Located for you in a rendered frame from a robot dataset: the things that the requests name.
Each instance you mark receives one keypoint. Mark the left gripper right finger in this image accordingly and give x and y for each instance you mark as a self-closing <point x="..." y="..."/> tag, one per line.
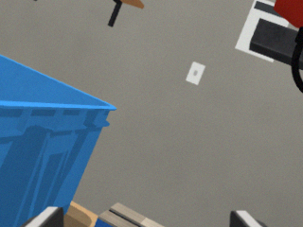
<point x="243" y="219"/>

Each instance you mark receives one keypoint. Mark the blue machine bed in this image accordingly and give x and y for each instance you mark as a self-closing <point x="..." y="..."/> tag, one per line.
<point x="122" y="216"/>

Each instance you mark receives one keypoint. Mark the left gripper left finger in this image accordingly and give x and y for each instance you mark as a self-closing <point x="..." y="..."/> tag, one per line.
<point x="50" y="217"/>

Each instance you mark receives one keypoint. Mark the blue plastic crate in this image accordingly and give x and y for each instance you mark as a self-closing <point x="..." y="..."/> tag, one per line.
<point x="25" y="154"/>

